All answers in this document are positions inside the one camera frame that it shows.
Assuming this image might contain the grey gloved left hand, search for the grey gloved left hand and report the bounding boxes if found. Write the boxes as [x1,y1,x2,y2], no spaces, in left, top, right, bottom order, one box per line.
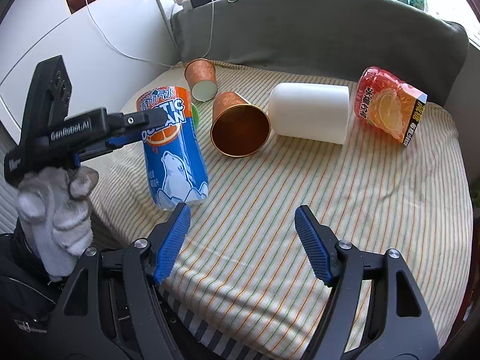
[16,166,99,281]

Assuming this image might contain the red orange drink bottle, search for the red orange drink bottle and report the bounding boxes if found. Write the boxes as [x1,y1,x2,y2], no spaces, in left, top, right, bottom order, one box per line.
[354,67,427,146]

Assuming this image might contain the white cabinet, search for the white cabinet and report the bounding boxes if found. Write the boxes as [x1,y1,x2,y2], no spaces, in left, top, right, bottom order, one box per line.
[1,0,180,141]

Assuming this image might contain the white charging cable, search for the white charging cable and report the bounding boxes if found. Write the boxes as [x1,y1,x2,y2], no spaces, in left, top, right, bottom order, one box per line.
[82,0,217,69]

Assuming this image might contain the grey cushion backrest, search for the grey cushion backrest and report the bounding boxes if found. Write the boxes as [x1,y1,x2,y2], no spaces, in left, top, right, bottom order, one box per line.
[171,0,470,106]

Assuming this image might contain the orange paper cup near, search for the orange paper cup near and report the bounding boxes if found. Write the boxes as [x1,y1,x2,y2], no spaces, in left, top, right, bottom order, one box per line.
[210,92,271,158]

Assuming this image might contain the orange paper cup far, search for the orange paper cup far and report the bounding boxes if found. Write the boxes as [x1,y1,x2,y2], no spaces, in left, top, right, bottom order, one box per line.
[185,58,218,102]

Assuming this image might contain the white plastic cup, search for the white plastic cup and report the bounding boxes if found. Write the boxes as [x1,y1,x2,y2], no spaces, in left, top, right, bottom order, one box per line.
[268,82,350,145]

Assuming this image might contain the orange paper cup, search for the orange paper cup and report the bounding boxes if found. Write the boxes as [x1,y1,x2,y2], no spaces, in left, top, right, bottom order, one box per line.
[210,92,271,158]
[185,58,218,102]

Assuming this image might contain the green tea bottle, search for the green tea bottle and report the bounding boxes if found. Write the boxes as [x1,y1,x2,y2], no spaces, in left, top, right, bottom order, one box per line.
[191,104,199,130]

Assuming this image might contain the blue orange soda bottle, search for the blue orange soda bottle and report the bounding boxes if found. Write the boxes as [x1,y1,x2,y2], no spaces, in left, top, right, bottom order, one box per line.
[136,86,208,211]

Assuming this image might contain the striped mattress cover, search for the striped mattress cover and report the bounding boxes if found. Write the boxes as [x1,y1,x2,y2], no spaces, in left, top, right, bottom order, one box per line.
[79,59,475,360]

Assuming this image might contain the black sleeved left forearm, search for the black sleeved left forearm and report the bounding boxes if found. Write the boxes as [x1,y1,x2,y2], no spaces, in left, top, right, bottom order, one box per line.
[0,223,68,359]

